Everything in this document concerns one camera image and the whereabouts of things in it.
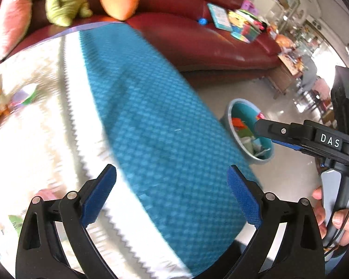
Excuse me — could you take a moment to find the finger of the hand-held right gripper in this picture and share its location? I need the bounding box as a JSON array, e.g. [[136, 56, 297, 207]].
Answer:
[[254, 118, 292, 140], [272, 139, 326, 159]]

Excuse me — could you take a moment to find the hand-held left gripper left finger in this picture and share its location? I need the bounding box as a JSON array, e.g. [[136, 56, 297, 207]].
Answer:
[[15, 164, 118, 279]]

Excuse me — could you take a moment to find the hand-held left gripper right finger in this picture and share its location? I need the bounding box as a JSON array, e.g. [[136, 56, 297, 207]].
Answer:
[[226, 164, 326, 279]]

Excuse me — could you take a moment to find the grey teal waste bin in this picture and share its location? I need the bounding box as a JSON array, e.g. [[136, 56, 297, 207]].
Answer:
[[220, 99, 275, 165]]

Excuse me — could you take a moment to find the person's right hand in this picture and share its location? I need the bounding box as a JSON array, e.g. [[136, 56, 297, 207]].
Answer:
[[312, 186, 349, 246]]

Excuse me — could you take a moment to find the pink paper cup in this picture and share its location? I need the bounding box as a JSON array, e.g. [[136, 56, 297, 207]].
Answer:
[[35, 189, 59, 201]]

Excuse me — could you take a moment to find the wooden side table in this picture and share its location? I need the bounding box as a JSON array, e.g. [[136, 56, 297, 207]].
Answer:
[[268, 55, 306, 99]]

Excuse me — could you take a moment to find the blue and beige tablecloth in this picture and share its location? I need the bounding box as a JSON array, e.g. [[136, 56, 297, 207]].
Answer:
[[0, 22, 262, 279]]

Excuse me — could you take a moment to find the pile of colourful books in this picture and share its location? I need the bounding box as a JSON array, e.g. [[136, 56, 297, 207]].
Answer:
[[227, 0, 268, 44]]

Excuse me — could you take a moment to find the red leather sofa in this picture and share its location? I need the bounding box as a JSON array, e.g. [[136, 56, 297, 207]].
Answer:
[[0, 0, 282, 79]]

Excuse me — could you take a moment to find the small white purple dish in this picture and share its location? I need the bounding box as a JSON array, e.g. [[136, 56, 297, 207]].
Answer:
[[11, 84, 38, 107]]

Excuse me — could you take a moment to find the teal picture book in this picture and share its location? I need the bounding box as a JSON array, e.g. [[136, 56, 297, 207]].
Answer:
[[206, 3, 233, 31]]

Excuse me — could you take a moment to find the pink plush pillow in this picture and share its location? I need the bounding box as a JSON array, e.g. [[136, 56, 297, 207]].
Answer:
[[0, 0, 35, 61]]

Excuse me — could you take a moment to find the green plush dinosaur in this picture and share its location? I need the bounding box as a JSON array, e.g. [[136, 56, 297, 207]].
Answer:
[[45, 0, 94, 27]]

